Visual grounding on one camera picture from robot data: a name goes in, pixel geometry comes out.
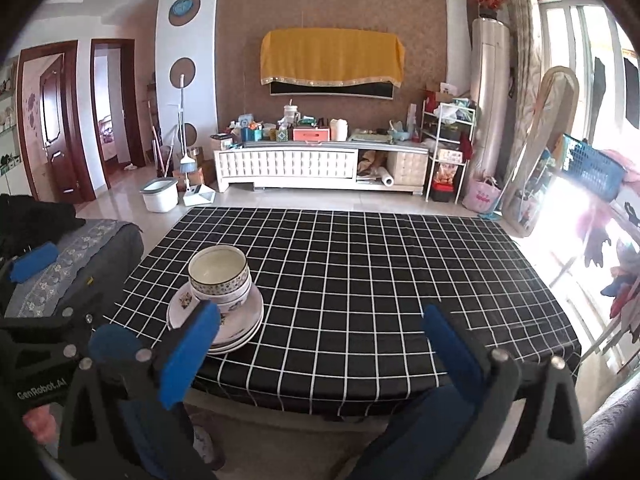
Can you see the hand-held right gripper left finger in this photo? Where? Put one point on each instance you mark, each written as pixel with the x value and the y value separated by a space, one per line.
pixel 192 355

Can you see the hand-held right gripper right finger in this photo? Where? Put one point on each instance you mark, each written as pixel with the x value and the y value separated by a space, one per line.
pixel 455 345

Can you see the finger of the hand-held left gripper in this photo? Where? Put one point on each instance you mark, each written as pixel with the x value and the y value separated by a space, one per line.
pixel 115 342
pixel 32 262

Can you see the white plate with pink petals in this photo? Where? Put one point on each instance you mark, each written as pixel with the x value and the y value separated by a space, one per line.
pixel 245 325

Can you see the white bowl with blue pattern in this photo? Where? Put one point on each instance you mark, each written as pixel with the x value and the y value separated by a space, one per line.
pixel 239 306

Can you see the cream bowl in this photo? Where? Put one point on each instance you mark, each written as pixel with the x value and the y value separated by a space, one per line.
pixel 237 294

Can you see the small patterned bowl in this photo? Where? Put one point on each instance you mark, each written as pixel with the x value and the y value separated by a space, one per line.
pixel 220 266

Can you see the person's left hand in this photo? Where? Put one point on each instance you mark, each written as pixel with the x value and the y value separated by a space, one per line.
pixel 37 417

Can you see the black cloth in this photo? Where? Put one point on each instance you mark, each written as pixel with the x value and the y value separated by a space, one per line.
pixel 35 220

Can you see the grey embroidered chair cover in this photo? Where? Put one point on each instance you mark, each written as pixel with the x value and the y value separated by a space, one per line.
pixel 75 255

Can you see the black checked tablecloth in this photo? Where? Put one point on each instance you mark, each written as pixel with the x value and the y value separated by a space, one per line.
pixel 360 280

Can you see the dark wooden door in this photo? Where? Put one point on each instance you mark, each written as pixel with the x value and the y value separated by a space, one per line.
pixel 50 125

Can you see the white mop bucket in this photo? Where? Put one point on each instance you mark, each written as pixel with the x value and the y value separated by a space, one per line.
pixel 159 197

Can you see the pink bag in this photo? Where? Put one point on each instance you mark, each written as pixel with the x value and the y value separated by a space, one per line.
pixel 481 197

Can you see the white dustpan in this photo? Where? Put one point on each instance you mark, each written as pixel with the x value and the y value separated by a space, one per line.
pixel 199 196

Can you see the white paper roll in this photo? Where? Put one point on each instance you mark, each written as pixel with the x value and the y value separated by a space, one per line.
pixel 387 178

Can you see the white broom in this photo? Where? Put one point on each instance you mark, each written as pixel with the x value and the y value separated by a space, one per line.
pixel 187 162

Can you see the white metal storage rack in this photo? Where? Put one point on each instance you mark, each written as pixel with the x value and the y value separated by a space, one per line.
pixel 447 135

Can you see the white tufted TV cabinet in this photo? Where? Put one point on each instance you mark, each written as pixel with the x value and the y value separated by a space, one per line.
pixel 285 165

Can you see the blue plastic basket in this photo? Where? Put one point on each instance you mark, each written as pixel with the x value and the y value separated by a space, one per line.
pixel 592 167

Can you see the leaning ironing board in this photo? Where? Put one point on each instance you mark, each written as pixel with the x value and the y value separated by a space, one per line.
pixel 545 125

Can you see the white plastic jug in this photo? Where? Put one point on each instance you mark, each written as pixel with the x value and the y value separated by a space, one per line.
pixel 338 131

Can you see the pink drawer box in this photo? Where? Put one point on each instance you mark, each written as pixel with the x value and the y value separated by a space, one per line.
pixel 311 135

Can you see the standing air conditioner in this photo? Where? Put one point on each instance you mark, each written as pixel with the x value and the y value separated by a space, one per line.
pixel 490 95

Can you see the clear lidded cup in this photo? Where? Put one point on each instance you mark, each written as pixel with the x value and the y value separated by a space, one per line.
pixel 291 114

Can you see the patterned curtain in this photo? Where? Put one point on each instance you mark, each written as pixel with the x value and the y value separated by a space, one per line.
pixel 522 50

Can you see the yellow cloth cover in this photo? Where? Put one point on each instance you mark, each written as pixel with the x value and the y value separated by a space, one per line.
pixel 330 55

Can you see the vase of orange flowers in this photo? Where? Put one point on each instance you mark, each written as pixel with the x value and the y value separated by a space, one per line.
pixel 487 0

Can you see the black wall television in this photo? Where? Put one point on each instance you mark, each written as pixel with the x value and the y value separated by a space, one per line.
pixel 330 91

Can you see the round blue wall clock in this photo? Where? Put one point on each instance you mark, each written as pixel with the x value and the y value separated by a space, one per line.
pixel 184 9

